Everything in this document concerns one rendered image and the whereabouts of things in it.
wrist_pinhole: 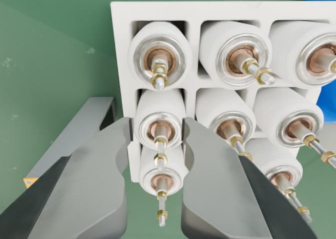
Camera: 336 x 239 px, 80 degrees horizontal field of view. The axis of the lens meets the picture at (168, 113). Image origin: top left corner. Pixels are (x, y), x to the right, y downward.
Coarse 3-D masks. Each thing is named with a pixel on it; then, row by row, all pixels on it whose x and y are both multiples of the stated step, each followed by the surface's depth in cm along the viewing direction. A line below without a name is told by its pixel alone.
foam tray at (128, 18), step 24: (120, 24) 33; (144, 24) 43; (192, 24) 33; (264, 24) 34; (120, 48) 35; (192, 48) 35; (120, 72) 37; (192, 72) 37; (192, 96) 39; (240, 96) 43; (312, 96) 40
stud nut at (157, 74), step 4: (156, 72) 21; (160, 72) 21; (164, 72) 22; (152, 76) 21; (156, 76) 21; (160, 76) 21; (164, 76) 21; (152, 80) 21; (164, 80) 21; (152, 84) 21; (164, 84) 21
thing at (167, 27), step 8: (152, 24) 30; (160, 24) 28; (168, 24) 31; (144, 32) 27; (152, 32) 27; (160, 32) 27; (168, 32) 27; (176, 32) 28; (136, 40) 28; (184, 40) 28; (128, 48) 29; (184, 48) 28; (128, 56) 29; (128, 64) 30; (184, 72) 30; (136, 80) 31; (152, 88) 31; (168, 88) 31
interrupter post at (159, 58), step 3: (159, 54) 28; (153, 57) 28; (156, 57) 27; (159, 57) 26; (162, 57) 27; (165, 57) 28; (153, 60) 26; (156, 60) 26; (159, 60) 26; (162, 60) 26; (165, 60) 26; (153, 63) 26; (165, 63) 26
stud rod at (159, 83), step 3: (156, 69) 24; (159, 69) 24; (162, 69) 24; (156, 78) 21; (159, 78) 21; (162, 78) 21; (156, 81) 20; (159, 81) 20; (162, 81) 20; (156, 84) 20; (159, 84) 20; (162, 84) 20; (156, 87) 20; (159, 87) 20; (162, 87) 20
